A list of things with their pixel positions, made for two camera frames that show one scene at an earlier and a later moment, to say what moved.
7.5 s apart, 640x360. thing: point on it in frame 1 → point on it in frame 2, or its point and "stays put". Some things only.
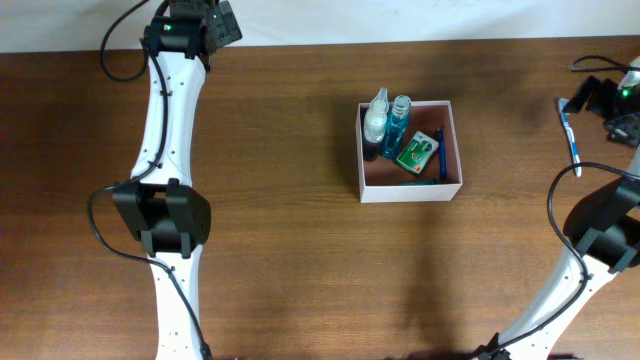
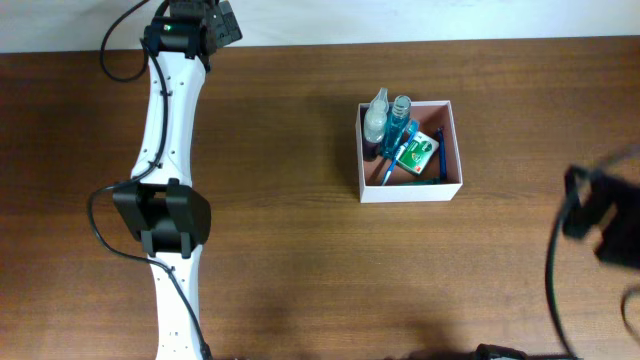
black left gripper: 220,25 stays put
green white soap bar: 417,152 stays put
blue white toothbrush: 565,119 → 400,150
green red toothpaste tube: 420,183 stays put
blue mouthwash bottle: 397,125 stays put
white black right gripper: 601,98 → 582,203
